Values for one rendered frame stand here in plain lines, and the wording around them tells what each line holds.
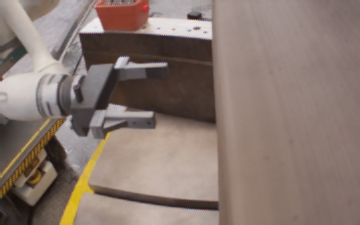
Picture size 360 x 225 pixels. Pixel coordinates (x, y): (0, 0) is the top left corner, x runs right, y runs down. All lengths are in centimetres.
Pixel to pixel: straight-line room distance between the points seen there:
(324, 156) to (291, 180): 3
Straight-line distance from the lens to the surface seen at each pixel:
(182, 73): 135
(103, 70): 68
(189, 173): 128
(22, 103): 70
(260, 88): 28
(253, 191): 21
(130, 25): 135
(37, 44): 89
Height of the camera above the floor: 128
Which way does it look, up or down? 39 degrees down
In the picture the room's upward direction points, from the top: 7 degrees counter-clockwise
